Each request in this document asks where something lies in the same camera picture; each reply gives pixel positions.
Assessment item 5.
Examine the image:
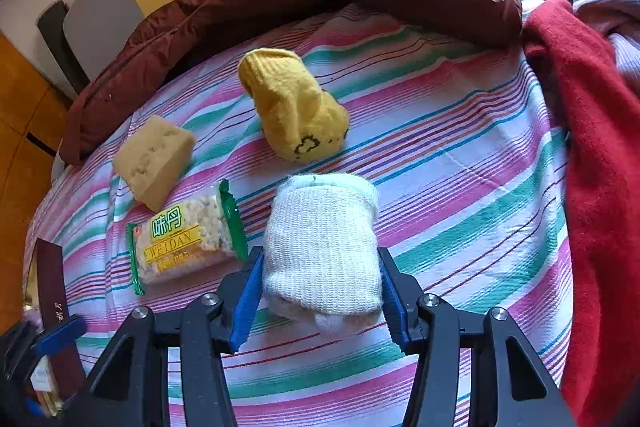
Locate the green-edged snack packet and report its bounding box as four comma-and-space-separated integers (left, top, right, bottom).
126, 179, 249, 297

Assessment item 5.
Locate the white sock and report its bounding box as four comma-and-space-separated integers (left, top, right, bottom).
262, 173, 385, 337

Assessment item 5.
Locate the striped bed sheet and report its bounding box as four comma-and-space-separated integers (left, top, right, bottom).
22, 2, 576, 427

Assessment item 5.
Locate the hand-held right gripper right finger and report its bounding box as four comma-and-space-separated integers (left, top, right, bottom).
377, 247, 576, 427

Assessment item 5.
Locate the pink white striped cloth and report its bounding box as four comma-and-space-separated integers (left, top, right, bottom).
570, 0, 640, 88

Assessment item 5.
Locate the dark red box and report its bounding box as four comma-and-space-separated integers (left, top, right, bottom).
32, 239, 86, 400

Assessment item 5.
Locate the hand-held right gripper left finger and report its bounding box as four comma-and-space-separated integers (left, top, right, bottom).
65, 246, 266, 427

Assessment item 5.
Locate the large yellow sponge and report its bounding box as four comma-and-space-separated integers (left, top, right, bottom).
112, 115, 197, 212

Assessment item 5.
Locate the wooden cabinet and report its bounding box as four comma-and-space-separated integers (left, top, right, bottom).
0, 32, 76, 333

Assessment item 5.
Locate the yellow sock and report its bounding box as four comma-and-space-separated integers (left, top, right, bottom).
237, 48, 351, 162

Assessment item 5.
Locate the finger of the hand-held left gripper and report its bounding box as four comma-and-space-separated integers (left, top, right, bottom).
35, 314, 87, 356

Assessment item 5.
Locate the black chair back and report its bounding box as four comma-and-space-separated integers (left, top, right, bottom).
36, 0, 88, 100

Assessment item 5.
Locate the red cloth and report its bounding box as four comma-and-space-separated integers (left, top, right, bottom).
522, 0, 640, 427

